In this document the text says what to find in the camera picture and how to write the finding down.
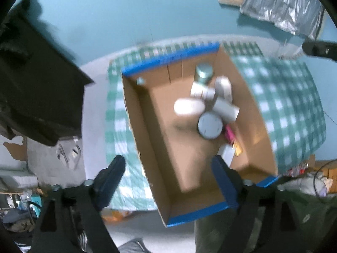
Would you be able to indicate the orange printed bag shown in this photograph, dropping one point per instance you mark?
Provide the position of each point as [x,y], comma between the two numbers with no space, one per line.
[115,215]

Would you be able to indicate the white oval case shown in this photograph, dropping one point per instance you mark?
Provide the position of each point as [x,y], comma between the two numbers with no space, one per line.
[188,106]

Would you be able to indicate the round tin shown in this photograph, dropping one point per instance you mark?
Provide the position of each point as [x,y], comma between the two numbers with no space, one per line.
[209,125]

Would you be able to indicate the person's green pants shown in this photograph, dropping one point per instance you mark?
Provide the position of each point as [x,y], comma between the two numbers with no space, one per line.
[210,232]

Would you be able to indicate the white octagonal case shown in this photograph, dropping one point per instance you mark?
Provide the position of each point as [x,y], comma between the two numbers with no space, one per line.
[201,91]

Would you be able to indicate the green tin can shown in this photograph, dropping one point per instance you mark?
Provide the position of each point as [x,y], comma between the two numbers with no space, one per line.
[204,73]

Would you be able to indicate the wooden crate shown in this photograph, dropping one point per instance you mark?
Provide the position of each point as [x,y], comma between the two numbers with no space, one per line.
[331,174]

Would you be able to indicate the white cloth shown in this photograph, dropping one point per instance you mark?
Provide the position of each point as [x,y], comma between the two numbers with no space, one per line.
[310,183]

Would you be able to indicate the striped fabric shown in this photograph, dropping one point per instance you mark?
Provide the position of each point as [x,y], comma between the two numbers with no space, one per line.
[82,242]

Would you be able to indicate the silver foil sheet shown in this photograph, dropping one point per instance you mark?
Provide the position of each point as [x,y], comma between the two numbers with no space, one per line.
[279,2]

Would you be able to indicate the black cloth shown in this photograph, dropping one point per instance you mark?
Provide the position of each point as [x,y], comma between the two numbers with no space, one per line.
[39,79]

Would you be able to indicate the white plastic bottle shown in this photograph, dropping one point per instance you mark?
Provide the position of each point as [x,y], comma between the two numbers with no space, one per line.
[226,108]

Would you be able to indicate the teal plastic crate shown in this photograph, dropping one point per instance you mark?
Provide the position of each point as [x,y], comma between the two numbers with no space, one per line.
[35,203]

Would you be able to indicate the green checked tablecloth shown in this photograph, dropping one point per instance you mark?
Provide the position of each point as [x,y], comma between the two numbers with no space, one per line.
[289,105]

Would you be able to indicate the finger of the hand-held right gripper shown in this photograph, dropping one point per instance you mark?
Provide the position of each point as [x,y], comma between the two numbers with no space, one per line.
[318,49]

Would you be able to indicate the blue-rimmed cardboard box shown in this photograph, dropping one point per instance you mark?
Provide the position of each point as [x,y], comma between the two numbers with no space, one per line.
[168,142]

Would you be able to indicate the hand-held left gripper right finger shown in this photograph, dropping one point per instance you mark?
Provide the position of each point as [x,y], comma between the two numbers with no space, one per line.
[223,181]

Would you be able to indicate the grey cloth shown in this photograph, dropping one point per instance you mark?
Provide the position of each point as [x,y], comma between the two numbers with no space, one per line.
[131,246]

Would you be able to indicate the rainbow lighter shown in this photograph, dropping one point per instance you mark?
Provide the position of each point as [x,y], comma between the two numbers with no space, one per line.
[231,135]

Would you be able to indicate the white pouch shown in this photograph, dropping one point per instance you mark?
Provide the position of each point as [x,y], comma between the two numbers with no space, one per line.
[223,85]

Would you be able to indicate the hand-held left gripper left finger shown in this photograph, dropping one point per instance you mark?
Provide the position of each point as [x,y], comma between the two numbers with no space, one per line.
[110,181]

